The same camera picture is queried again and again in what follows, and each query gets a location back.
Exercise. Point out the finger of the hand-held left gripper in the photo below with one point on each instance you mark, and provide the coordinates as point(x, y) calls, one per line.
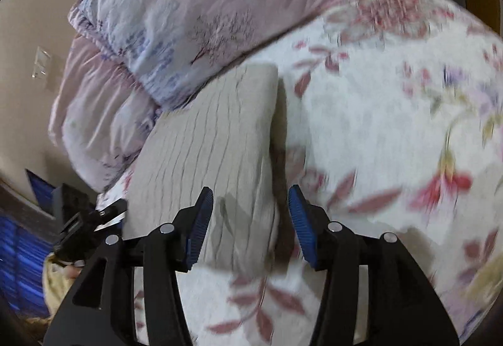
point(112, 209)

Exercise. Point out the white floral bed sheet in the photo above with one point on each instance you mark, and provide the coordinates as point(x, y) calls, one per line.
point(373, 126)

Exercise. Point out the white wall switch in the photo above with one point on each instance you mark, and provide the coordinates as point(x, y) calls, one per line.
point(41, 63)

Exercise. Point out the pink lavender-print pillow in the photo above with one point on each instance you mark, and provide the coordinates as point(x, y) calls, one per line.
point(90, 114)

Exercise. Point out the blue panel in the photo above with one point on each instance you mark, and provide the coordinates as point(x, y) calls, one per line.
point(41, 191)

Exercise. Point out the blue striped cloth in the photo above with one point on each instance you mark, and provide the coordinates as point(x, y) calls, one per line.
point(21, 259)

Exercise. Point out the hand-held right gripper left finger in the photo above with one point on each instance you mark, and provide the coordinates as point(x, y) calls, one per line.
point(199, 230)

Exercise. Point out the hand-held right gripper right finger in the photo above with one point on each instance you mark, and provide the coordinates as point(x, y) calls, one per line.
point(302, 230)

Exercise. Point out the person's left hand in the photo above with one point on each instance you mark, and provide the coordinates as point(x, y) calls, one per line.
point(73, 271)

